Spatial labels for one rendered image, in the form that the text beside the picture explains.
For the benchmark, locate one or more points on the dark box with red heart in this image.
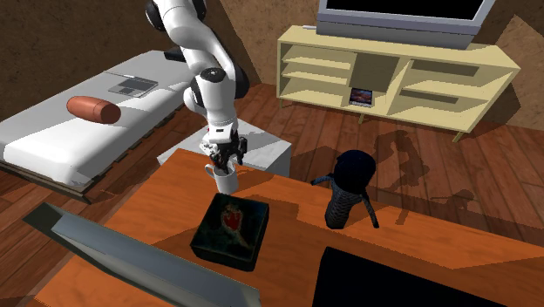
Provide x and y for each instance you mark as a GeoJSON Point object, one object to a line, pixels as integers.
{"type": "Point", "coordinates": [231, 229]}

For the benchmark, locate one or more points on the cream shelf unit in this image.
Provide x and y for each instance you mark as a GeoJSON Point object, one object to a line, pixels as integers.
{"type": "Point", "coordinates": [446, 110]}

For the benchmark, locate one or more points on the grey flat television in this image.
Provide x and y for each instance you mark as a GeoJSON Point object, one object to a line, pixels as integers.
{"type": "Point", "coordinates": [399, 23]}

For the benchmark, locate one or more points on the white mattress bed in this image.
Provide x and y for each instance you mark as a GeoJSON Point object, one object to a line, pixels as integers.
{"type": "Point", "coordinates": [46, 140]}

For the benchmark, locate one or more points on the white mug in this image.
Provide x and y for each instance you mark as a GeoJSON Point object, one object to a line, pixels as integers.
{"type": "Point", "coordinates": [226, 180]}

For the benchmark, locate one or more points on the small colourful picture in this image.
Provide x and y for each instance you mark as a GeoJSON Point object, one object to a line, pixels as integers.
{"type": "Point", "coordinates": [361, 97]}

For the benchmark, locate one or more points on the red-brown bolster pillow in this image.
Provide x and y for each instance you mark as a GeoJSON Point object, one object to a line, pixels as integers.
{"type": "Point", "coordinates": [91, 109]}

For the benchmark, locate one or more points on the orange wooden table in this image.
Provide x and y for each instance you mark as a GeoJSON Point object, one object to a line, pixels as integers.
{"type": "Point", "coordinates": [170, 200]}

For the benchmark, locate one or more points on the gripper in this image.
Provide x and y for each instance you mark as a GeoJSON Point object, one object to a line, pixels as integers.
{"type": "Point", "coordinates": [231, 146]}

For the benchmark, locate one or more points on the grey block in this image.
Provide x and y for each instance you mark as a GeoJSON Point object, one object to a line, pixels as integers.
{"type": "Point", "coordinates": [267, 151]}

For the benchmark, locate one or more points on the grey laptop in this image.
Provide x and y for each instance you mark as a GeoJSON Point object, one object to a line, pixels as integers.
{"type": "Point", "coordinates": [132, 86]}

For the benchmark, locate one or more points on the grey flat panel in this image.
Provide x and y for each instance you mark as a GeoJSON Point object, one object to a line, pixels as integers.
{"type": "Point", "coordinates": [140, 259]}

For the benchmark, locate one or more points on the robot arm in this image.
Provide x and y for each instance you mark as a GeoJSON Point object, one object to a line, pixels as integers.
{"type": "Point", "coordinates": [214, 98]}

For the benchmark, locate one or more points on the black block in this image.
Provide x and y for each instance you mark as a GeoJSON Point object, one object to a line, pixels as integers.
{"type": "Point", "coordinates": [374, 285]}

